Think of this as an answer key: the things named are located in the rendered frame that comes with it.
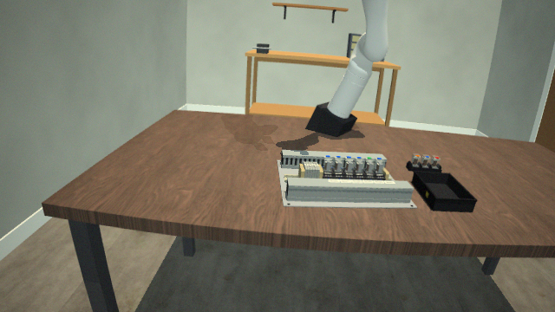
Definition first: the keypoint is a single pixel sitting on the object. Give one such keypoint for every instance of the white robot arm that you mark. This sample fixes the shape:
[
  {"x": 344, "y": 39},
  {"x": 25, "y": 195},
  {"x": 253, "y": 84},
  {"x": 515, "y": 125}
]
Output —
[{"x": 374, "y": 47}]

